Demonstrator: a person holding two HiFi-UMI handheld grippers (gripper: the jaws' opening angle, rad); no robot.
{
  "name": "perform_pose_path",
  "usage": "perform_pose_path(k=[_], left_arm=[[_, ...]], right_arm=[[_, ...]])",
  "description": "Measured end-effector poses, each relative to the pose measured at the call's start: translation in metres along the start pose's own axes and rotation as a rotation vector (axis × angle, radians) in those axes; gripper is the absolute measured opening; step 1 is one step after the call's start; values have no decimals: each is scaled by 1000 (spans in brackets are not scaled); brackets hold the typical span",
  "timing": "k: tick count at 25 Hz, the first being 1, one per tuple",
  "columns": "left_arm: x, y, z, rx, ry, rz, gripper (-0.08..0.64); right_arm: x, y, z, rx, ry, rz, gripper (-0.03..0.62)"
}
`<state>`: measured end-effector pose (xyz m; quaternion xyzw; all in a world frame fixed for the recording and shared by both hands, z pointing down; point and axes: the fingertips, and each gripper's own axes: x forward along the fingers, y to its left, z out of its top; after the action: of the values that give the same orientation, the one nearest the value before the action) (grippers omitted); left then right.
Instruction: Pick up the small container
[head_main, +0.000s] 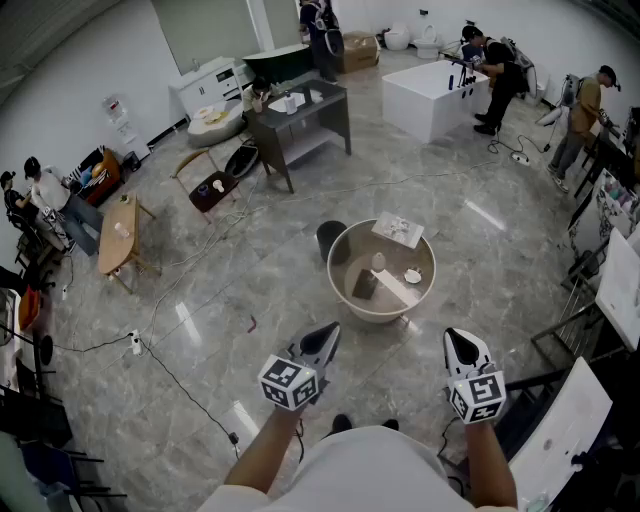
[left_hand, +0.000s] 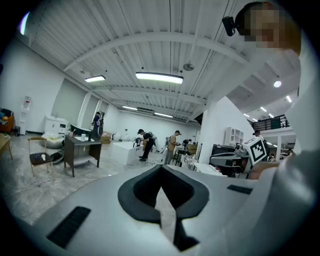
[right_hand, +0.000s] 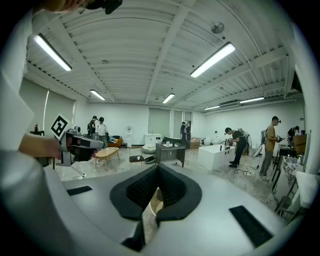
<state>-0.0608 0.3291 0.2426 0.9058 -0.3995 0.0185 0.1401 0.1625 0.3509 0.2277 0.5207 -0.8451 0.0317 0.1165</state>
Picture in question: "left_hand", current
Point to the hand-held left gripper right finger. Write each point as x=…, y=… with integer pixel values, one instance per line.
x=197, y=200

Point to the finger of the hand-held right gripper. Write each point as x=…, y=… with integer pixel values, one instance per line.
x=222, y=157

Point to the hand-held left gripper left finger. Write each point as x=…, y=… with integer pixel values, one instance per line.
x=127, y=197

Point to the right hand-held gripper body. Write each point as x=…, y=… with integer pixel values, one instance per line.
x=256, y=151

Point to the person's right forearm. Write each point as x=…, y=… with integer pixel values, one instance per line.
x=262, y=170

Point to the white display cabinet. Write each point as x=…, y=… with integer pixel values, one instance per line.
x=233, y=136

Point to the black balcony railing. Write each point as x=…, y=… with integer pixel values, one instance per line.
x=270, y=123

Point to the marble pattern panel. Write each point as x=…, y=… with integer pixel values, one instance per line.
x=188, y=162

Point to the white counter with sink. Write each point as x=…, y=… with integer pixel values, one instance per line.
x=125, y=152

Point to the person's white shirt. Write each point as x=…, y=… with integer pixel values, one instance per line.
x=295, y=200

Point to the cardboard box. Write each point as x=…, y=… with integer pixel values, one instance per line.
x=106, y=138

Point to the round ceiling spot light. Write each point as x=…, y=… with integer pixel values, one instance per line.
x=277, y=84

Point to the dark wooden desk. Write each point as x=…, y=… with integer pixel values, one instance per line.
x=75, y=150

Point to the long ceiling light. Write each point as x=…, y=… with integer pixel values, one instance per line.
x=163, y=115
x=160, y=77
x=95, y=79
x=130, y=108

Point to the white bottle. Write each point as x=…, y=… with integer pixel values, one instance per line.
x=83, y=137

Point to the black round floor device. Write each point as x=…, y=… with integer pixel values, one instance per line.
x=58, y=157

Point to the black bathtub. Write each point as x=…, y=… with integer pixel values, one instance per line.
x=80, y=130

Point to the white beanbag cushion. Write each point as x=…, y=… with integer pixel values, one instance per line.
x=53, y=143

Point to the wooden chair with dark seat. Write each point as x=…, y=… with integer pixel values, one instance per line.
x=41, y=158

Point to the round ceiling fixture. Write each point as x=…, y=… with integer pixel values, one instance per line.
x=188, y=67

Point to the white printer machine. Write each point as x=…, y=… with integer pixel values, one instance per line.
x=55, y=126

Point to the person's head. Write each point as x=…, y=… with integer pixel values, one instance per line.
x=270, y=25

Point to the white water dispenser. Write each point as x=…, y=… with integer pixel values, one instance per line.
x=25, y=117

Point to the oval wooden low table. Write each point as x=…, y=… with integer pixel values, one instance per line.
x=3, y=143

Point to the orange sofa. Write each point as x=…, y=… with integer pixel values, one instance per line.
x=7, y=126

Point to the black head-worn camera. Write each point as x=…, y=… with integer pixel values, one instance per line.
x=229, y=26

